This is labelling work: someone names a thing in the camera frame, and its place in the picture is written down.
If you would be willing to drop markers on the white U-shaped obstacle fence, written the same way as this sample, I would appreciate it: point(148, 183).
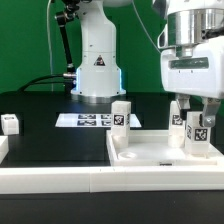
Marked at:
point(106, 179)

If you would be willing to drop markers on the white sheet with fiducial tags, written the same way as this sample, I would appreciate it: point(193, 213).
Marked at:
point(91, 120)

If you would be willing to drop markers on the white square tabletop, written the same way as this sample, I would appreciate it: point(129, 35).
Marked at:
point(150, 148)

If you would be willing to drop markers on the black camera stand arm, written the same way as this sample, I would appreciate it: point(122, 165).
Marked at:
point(62, 18)

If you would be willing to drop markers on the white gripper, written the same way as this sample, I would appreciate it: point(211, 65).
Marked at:
point(201, 75)

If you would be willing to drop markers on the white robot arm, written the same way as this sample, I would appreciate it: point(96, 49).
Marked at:
point(191, 44)

